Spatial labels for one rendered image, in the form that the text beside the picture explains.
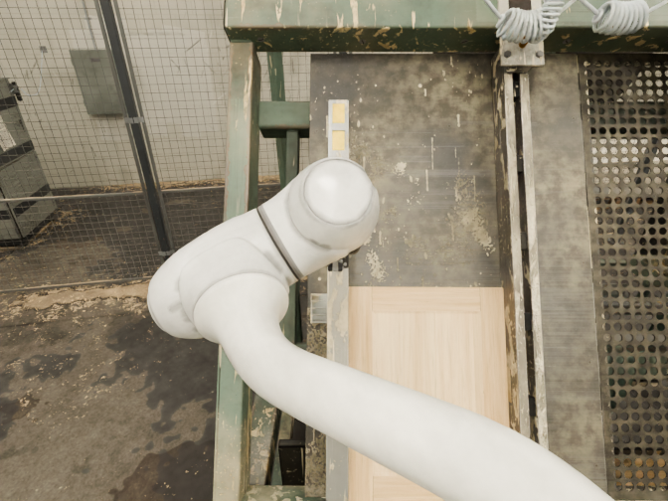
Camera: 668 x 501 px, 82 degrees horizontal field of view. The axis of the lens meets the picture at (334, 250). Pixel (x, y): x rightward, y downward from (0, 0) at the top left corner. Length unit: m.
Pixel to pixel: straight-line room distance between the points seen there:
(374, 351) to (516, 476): 0.70
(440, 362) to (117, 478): 1.75
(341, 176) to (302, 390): 0.20
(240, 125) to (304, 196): 0.65
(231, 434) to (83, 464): 1.54
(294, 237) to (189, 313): 0.14
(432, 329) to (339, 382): 0.67
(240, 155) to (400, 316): 0.55
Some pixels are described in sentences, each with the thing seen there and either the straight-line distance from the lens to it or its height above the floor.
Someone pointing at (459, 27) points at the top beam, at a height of 1.83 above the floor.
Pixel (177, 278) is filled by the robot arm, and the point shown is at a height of 1.59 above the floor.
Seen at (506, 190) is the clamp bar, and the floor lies 1.49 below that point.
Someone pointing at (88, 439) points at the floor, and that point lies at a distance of 2.54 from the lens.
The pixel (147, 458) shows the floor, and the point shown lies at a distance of 2.34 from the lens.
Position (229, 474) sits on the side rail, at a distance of 1.02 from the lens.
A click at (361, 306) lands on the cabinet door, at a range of 0.94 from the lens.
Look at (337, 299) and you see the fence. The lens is 0.91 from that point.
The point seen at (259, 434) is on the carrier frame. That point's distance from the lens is 1.28.
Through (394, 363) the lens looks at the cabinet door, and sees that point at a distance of 0.96.
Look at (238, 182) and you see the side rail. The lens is 0.97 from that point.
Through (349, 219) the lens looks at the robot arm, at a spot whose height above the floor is 1.66.
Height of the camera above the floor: 1.82
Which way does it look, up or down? 29 degrees down
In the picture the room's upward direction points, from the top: straight up
